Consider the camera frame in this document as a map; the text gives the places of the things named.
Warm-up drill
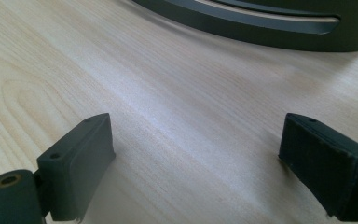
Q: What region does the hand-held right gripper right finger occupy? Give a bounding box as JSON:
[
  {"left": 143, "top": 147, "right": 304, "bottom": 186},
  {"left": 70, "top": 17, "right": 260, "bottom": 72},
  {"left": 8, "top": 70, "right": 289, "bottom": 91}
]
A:
[{"left": 278, "top": 112, "right": 358, "bottom": 222}]

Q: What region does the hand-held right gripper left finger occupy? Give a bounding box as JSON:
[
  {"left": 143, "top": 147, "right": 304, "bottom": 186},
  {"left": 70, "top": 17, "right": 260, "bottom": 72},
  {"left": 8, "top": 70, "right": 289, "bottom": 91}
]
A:
[{"left": 36, "top": 112, "right": 117, "bottom": 222}]

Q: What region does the dark curved stand base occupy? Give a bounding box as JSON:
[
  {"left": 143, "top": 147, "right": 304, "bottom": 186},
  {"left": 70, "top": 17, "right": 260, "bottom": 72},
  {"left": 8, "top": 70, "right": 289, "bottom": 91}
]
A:
[{"left": 131, "top": 0, "right": 358, "bottom": 53}]

